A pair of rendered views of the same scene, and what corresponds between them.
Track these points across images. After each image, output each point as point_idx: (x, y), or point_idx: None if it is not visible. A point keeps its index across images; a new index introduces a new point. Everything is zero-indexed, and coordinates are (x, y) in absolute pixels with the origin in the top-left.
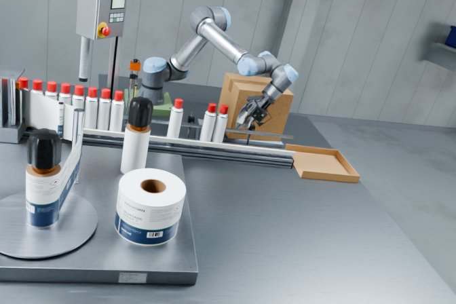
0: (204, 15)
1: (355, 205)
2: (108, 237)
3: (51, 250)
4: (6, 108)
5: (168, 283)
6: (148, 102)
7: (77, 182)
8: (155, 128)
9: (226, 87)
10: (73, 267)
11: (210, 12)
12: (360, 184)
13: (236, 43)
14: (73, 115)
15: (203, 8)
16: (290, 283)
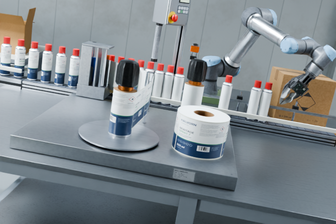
0: (253, 11)
1: None
2: (166, 150)
3: (125, 147)
4: (98, 73)
5: (212, 186)
6: (203, 61)
7: (144, 122)
8: None
9: (273, 78)
10: (140, 158)
11: (259, 10)
12: None
13: (280, 29)
14: (146, 76)
15: (253, 7)
16: (324, 206)
